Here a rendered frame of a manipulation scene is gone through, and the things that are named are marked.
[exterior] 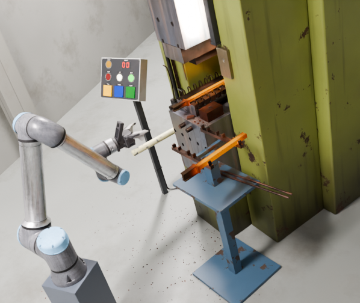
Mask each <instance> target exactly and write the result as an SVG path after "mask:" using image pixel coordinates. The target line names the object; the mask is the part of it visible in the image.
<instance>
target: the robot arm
mask: <svg viewBox="0 0 360 303"><path fill-rule="evenodd" d="M135 124H136V123H132V124H130V125H129V126H127V127H125V128H123V127H124V123H123V122H121V121H117V124H116V131H115V135H114V138H108V139H106V140H104V141H102V142H100V143H99V144H97V145H95V146H93V147H90V148H89V147H87V146H86V145H84V144H83V143H81V142H79V141H78V140H77V139H75V138H74V137H72V136H70V135H69V134H67V133H66V130H65V128H64V127H62V126H60V125H59V124H57V123H55V122H53V121H52V120H49V119H47V118H45V117H42V116H39V115H35V114H33V113H30V112H22V113H20V114H18V115H17V116H16V118H15V119H14V120H13V130H14V131H15V132H16V133H17V137H18V142H19V152H20V167H21V175H22V189H23V203H24V211H25V218H24V219H23V220H22V222H21V225H20V226H19V228H18V230H17V239H18V241H19V243H20V244H21V245H22V246H23V247H24V248H26V249H28V250H30V251H31V252H33V253H34V254H36V255H38V256H39V257H41V258H43V259H44V260H45V261H46V262H47V264H48V266H49V268H50V270H51V280H52V282H53V284H54V285H55V286H57V287H62V288H65V287H70V286H72V285H74V284H76V283H78V282H79V281H81V280H82V279H83V277H84V276H85V274H86V272H87V265H86V263H85V261H84V260H83V259H82V258H81V257H80V256H78V255H77V253H76V251H75V249H74V247H73V245H72V243H71V241H70V239H69V237H68V234H67V233H66V232H65V231H64V229H62V228H61V227H52V224H51V218H50V217H49V216H47V210H46V192H45V174H44V164H43V147H42V143H43V144H45V145H47V146H48V147H50V148H58V149H60V150H61V151H63V152H65V153H67V154H68V155H70V156H71V157H73V158H75V159H76V160H78V161H80V162H82V163H83V164H85V165H86V166H88V167H90V168H91V169H93V170H95V172H96V175H97V177H98V179H99V180H100V181H102V182H108V181H111V182H113V183H116V184H118V185H122V186H123V185H125V184H127V183H128V181H129V178H130V173H129V171H127V170H124V169H123V168H121V167H119V166H118V165H116V164H114V163H112V162H110V161H109V160H108V159H107V157H108V156H110V155H111V154H113V153H115V152H120V149H122V148H125V147H126V148H130V147H132V146H133V145H136V143H135V138H138V139H139V140H140V141H142V140H144V134H145V133H147V132H148V130H141V131H138V132H134V133H133V126H134V125H135Z"/></svg>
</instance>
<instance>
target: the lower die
mask: <svg viewBox="0 0 360 303"><path fill-rule="evenodd" d="M223 79H224V78H223V76H222V75H220V76H219V78H218V77H216V78H215V79H214V80H211V81H209V82H208V83H206V84H203V86H199V87H198V88H197V89H194V90H192V92H191V91H190V92H188V93H187V94H186V95H183V96H181V97H179V98H177V102H178V103H179V102H181V101H182V100H183V99H187V98H189V97H191V96H193V95H195V94H197V93H199V92H200V91H202V90H204V89H206V88H208V87H210V86H212V85H214V84H215V83H217V82H219V81H221V80H223ZM224 84H225V83H223V84H221V85H219V86H218V87H220V88H221V89H222V92H223V94H226V87H223V85H224ZM218 87H215V88H214V89H212V90H214V91H215V92H216V94H217V98H218V97H220V96H221V95H222V93H221V90H220V89H219V90H218ZM212 90H210V91H208V92H207V93H208V94H209V95H210V96H211V100H212V101H213V100H215V99H216V95H215V92H213V93H212ZM207 93H205V94H203V95H201V96H199V97H197V98H195V99H193V100H192V101H190V102H189V106H185V107H183V108H181V109H183V110H186V111H187V112H189V113H191V114H193V115H195V116H199V114H197V113H196V110H197V109H198V104H197V102H196V103H195V102H194V101H195V100H197V101H198V102H199V106H200V107H202V106H203V105H204V101H203V98H204V99H205V103H206V104H207V103H209V102H210V98H209V95H208V96H206V94H207ZM200 97H203V98H202V100H201V99H200ZM227 99H228V98H227ZM227 99H225V100H223V101H221V102H219V104H221V103H222V102H224V101H226V100H227Z"/></svg>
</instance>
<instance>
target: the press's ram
mask: <svg viewBox="0 0 360 303"><path fill-rule="evenodd" d="M147 3H148V6H149V11H150V13H151V18H152V21H153V25H154V29H155V33H156V36H157V40H158V41H161V42H165V43H167V44H170V45H172V46H176V47H179V48H181V49H184V50H187V49H189V48H191V47H193V46H195V45H197V44H199V43H201V42H203V41H205V40H207V39H209V38H210V34H209V29H208V23H207V19H206V14H205V8H204V4H203V0H147Z"/></svg>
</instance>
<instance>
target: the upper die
mask: <svg viewBox="0 0 360 303"><path fill-rule="evenodd" d="M162 44H163V48H164V53H165V56H166V57H168V58H170V59H173V60H175V61H178V62H180V63H183V64H185V63H187V62H189V61H191V60H193V59H195V58H197V57H199V56H201V55H203V54H205V53H207V52H209V51H211V50H213V49H215V48H217V46H214V45H212V44H211V38H209V39H207V40H205V41H203V42H201V43H199V44H197V45H195V46H193V47H191V48H189V49H187V50H184V49H181V48H179V47H176V46H172V45H170V44H167V43H165V42H162Z"/></svg>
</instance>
